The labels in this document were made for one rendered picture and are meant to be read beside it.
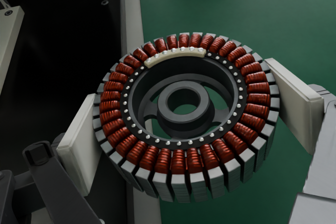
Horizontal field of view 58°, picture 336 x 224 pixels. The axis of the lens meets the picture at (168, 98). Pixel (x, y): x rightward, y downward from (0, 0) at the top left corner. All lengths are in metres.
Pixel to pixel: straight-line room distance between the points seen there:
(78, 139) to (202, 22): 0.24
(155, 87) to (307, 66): 0.16
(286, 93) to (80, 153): 0.11
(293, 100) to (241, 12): 0.22
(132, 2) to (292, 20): 0.20
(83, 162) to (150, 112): 0.06
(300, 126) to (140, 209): 0.14
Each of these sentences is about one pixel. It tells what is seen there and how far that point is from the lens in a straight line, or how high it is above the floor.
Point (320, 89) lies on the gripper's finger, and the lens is 0.18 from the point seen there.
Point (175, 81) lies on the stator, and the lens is 0.22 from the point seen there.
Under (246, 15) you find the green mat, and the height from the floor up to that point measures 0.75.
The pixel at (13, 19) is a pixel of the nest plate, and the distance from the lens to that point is 0.41.
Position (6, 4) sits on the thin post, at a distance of 0.43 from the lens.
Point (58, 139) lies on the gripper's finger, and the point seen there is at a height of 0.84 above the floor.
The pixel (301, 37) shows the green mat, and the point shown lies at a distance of 0.34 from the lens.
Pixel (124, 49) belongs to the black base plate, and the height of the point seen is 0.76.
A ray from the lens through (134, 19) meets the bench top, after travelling 0.39.
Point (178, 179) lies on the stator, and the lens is 0.16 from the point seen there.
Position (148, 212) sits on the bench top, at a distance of 0.24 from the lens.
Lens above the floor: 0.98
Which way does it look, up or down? 51 degrees down
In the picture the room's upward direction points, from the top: 15 degrees counter-clockwise
